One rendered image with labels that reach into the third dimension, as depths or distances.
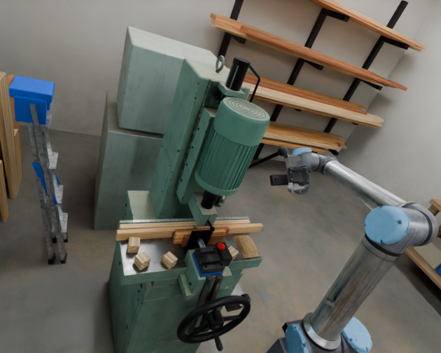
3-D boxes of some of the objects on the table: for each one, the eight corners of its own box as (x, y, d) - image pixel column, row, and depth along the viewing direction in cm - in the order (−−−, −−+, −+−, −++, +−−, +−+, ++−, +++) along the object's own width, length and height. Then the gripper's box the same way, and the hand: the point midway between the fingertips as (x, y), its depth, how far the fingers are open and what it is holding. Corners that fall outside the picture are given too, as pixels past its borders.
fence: (117, 232, 111) (120, 223, 108) (117, 230, 112) (119, 220, 109) (245, 226, 140) (249, 218, 137) (243, 223, 141) (248, 216, 138)
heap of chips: (244, 258, 123) (246, 253, 121) (233, 236, 132) (235, 232, 130) (260, 255, 127) (262, 251, 125) (248, 234, 136) (250, 230, 134)
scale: (133, 222, 110) (133, 222, 110) (132, 220, 111) (132, 219, 111) (240, 218, 135) (240, 218, 135) (239, 216, 136) (239, 216, 136)
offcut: (160, 262, 107) (162, 255, 105) (167, 257, 109) (169, 251, 107) (169, 270, 105) (171, 263, 103) (175, 265, 108) (178, 258, 106)
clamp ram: (190, 260, 111) (197, 245, 106) (185, 246, 116) (191, 230, 112) (211, 258, 116) (218, 244, 111) (205, 244, 121) (211, 229, 116)
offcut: (137, 253, 106) (139, 246, 104) (127, 253, 105) (129, 245, 103) (138, 244, 110) (140, 237, 107) (127, 244, 108) (129, 236, 106)
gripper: (306, 157, 126) (302, 143, 107) (312, 201, 121) (309, 195, 103) (287, 160, 128) (279, 148, 110) (292, 203, 124) (285, 197, 106)
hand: (286, 171), depth 108 cm, fingers open, 14 cm apart
